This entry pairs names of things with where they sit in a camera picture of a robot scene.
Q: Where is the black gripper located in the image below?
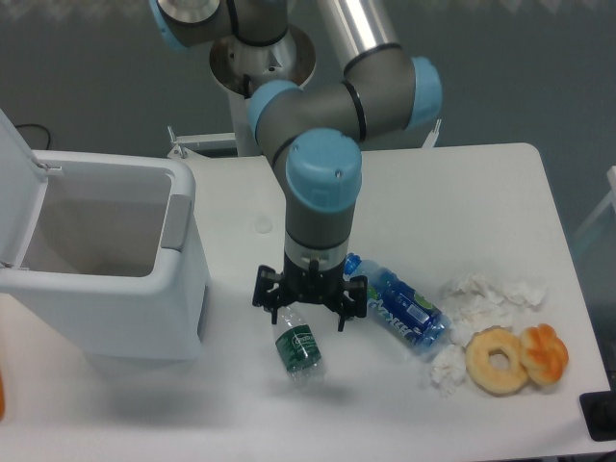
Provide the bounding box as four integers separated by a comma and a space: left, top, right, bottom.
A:
252, 249, 369, 332

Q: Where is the clear bottle green label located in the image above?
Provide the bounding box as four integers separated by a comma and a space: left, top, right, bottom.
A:
272, 306, 326, 395

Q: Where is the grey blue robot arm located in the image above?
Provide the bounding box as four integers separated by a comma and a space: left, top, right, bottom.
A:
150, 1, 443, 321

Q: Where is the blue plastic bottle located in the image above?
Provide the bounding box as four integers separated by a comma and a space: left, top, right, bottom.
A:
344, 253, 449, 354

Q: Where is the small crumpled white tissue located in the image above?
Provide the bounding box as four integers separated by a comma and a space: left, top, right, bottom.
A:
429, 345, 467, 397

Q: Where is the large crumpled white tissue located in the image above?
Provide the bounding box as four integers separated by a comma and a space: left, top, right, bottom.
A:
440, 272, 549, 347

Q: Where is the white open trash bin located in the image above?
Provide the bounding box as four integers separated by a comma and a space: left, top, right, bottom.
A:
1, 118, 209, 360

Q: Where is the orange twisted bread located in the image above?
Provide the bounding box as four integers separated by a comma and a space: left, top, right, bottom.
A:
519, 323, 569, 386

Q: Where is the black device at edge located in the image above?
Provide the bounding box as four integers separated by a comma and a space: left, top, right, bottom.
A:
579, 391, 615, 442

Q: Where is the orange object at edge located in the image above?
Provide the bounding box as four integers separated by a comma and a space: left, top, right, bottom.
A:
0, 372, 7, 422

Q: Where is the ring donut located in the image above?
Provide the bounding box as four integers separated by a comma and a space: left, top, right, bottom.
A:
465, 327, 528, 397

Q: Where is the white frame at right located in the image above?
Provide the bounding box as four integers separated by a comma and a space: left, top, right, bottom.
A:
571, 166, 615, 259

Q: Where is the black cable on floor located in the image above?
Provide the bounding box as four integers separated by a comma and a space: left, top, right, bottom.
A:
13, 123, 52, 149

